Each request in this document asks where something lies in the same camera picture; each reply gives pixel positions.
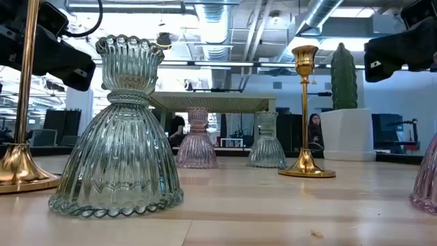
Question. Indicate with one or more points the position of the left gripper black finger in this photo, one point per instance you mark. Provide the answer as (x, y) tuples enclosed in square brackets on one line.
[(68, 61)]

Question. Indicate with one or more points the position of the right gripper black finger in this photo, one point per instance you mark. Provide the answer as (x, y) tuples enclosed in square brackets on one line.
[(385, 56)]

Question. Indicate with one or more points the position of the large clear ribbed glass vase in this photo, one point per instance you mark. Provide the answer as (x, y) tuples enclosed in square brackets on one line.
[(119, 153)]

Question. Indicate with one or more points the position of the tall gold metal candlestick holder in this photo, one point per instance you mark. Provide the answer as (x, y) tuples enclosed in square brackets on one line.
[(305, 160), (17, 167)]

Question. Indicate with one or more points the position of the pink ribbed glass candle holder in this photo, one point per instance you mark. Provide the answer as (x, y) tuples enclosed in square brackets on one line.
[(197, 147), (426, 184)]

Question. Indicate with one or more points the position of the small clear glass vase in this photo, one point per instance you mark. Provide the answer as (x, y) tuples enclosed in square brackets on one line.
[(267, 150)]

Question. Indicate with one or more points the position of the green cactus plant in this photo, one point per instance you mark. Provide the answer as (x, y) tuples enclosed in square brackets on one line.
[(344, 78)]

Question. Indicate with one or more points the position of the black office partition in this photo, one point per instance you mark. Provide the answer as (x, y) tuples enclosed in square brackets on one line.
[(63, 124)]

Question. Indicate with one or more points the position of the distant black robot workstation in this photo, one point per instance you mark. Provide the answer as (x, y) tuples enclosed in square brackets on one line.
[(385, 130)]

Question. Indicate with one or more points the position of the hanging brass pendant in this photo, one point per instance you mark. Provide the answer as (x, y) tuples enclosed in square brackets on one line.
[(313, 81)]

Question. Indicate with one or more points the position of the white plant pot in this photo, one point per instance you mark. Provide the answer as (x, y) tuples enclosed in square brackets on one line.
[(348, 135)]

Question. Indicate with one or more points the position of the person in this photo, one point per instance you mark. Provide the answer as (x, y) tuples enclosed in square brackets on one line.
[(177, 124), (314, 123)]

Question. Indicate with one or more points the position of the black ceiling device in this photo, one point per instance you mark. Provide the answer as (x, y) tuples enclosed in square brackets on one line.
[(164, 40)]

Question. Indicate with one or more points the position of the green perforated metal riser shelf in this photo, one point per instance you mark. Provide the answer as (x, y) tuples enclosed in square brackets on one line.
[(211, 100)]

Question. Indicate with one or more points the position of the small white table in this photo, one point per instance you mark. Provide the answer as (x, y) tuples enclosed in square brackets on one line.
[(231, 139)]

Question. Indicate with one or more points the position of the small tan crumb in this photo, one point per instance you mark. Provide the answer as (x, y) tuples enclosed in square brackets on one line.
[(316, 233)]

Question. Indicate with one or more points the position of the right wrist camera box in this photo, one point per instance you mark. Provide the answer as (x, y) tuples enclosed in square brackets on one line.
[(418, 12)]

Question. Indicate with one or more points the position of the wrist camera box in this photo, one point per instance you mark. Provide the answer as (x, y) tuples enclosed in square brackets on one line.
[(418, 12), (51, 18)]

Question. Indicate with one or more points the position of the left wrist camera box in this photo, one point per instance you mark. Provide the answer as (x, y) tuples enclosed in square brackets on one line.
[(51, 18)]

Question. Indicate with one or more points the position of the silver slanted ventilation duct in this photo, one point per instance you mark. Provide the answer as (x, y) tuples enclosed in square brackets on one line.
[(321, 13)]

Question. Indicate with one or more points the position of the silver round ventilation duct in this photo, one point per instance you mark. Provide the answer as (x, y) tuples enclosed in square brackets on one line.
[(213, 30)]

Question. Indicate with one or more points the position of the black aluminium table frame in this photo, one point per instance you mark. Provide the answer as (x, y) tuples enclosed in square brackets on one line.
[(232, 153)]

